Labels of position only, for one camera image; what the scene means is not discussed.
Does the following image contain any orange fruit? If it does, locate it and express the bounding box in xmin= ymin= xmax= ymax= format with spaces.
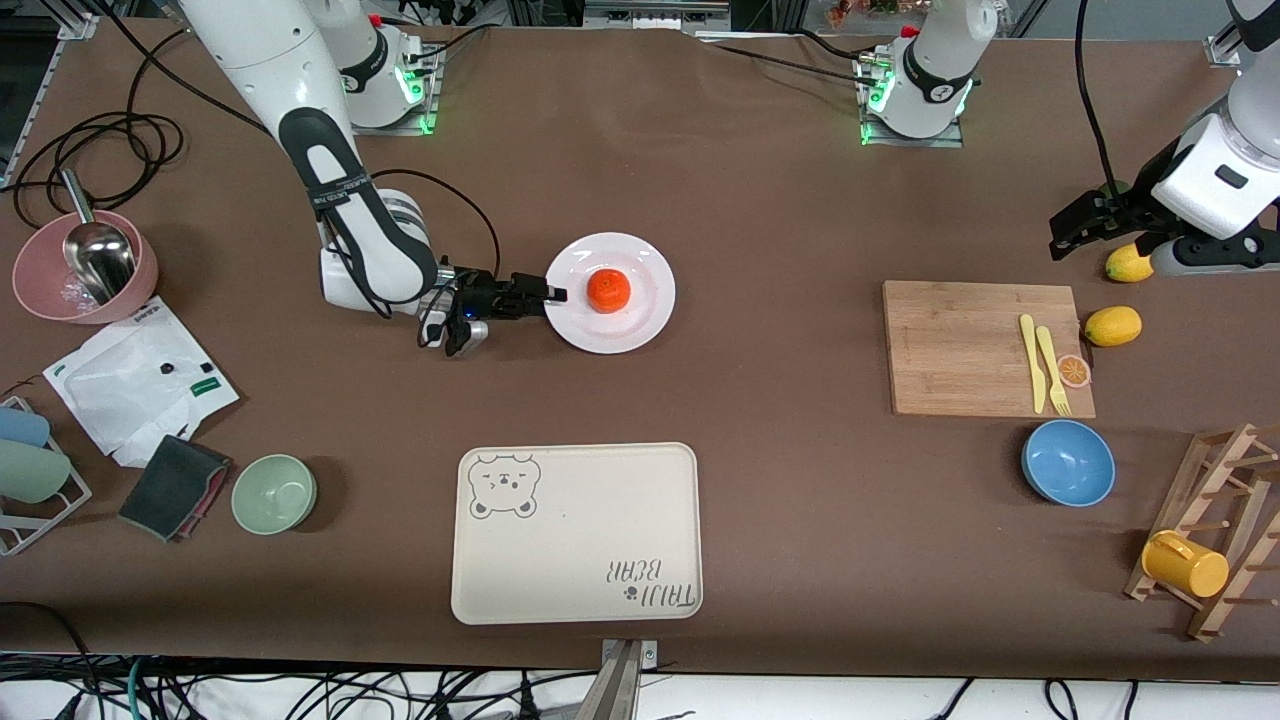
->
xmin=586 ymin=268 xmax=633 ymax=315

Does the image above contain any yellow plastic knife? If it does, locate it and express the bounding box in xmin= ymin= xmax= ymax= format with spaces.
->
xmin=1019 ymin=314 xmax=1047 ymax=415

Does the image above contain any yellow plastic fork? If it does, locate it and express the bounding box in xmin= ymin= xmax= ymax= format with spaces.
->
xmin=1035 ymin=326 xmax=1073 ymax=418

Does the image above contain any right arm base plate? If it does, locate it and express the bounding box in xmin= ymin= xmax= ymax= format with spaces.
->
xmin=333 ymin=45 xmax=439 ymax=136

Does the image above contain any metal scoop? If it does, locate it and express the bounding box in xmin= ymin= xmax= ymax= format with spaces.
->
xmin=58 ymin=168 xmax=137 ymax=305

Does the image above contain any black right base cable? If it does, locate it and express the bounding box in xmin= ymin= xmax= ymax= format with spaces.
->
xmin=408 ymin=25 xmax=493 ymax=63

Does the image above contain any pale green bowl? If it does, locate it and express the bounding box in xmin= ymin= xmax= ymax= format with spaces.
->
xmin=231 ymin=454 xmax=318 ymax=536

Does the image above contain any pink bowl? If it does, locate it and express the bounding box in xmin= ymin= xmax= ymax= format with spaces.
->
xmin=12 ymin=210 xmax=159 ymax=324

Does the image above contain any wooden cup rack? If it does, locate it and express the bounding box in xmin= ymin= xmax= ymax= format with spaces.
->
xmin=1125 ymin=422 xmax=1280 ymax=643

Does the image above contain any black base cable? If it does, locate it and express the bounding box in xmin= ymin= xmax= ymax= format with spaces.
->
xmin=408 ymin=25 xmax=493 ymax=63
xmin=700 ymin=30 xmax=871 ymax=89

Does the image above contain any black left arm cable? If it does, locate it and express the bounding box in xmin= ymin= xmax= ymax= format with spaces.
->
xmin=1075 ymin=0 xmax=1123 ymax=198

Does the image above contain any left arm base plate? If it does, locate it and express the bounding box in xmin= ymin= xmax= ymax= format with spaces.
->
xmin=858 ymin=55 xmax=964 ymax=149

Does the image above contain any pale blue cup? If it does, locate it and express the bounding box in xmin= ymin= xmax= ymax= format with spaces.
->
xmin=0 ymin=408 xmax=51 ymax=448

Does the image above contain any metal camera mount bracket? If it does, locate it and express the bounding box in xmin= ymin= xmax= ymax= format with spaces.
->
xmin=598 ymin=640 xmax=659 ymax=720

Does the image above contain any white plastic bag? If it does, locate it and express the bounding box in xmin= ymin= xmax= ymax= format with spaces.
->
xmin=43 ymin=296 xmax=241 ymax=469

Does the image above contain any pale green cup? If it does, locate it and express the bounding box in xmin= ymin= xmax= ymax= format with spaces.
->
xmin=0 ymin=440 xmax=73 ymax=504

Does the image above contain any wooden cutting board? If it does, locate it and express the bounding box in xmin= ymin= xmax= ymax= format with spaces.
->
xmin=882 ymin=280 xmax=1097 ymax=419

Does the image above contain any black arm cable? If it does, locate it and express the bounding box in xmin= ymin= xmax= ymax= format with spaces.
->
xmin=330 ymin=168 xmax=501 ymax=346
xmin=1075 ymin=0 xmax=1123 ymax=198

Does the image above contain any grey metal box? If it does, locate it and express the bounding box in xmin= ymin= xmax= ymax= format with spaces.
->
xmin=583 ymin=0 xmax=733 ymax=33

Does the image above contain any black left base cable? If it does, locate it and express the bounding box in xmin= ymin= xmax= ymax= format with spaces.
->
xmin=700 ymin=30 xmax=871 ymax=89

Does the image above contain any white wire rack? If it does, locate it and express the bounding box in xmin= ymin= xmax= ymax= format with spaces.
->
xmin=0 ymin=395 xmax=93 ymax=556

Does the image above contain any aluminium frame profile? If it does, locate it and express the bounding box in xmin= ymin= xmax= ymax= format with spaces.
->
xmin=0 ymin=0 xmax=101 ymax=191
xmin=1205 ymin=0 xmax=1280 ymax=69

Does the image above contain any cream bear print tray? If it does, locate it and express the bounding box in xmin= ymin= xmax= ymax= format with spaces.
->
xmin=450 ymin=442 xmax=704 ymax=626

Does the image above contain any blue bowl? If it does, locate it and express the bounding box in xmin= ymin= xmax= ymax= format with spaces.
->
xmin=1021 ymin=419 xmax=1117 ymax=508

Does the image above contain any yellow lemon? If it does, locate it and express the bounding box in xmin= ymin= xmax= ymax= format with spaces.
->
xmin=1085 ymin=306 xmax=1143 ymax=348
xmin=1105 ymin=245 xmax=1157 ymax=283

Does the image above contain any black looped floor cable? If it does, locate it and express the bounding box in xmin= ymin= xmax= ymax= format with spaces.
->
xmin=0 ymin=600 xmax=97 ymax=720

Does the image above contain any white round plate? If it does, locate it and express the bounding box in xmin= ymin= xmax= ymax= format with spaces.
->
xmin=545 ymin=232 xmax=677 ymax=355

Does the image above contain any dark grey pink-edged cloth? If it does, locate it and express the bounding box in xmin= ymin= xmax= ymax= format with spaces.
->
xmin=118 ymin=435 xmax=233 ymax=544

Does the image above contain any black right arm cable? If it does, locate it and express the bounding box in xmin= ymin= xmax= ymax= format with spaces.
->
xmin=330 ymin=168 xmax=501 ymax=346

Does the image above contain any yellow cup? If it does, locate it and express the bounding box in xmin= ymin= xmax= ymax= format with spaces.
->
xmin=1142 ymin=530 xmax=1230 ymax=599

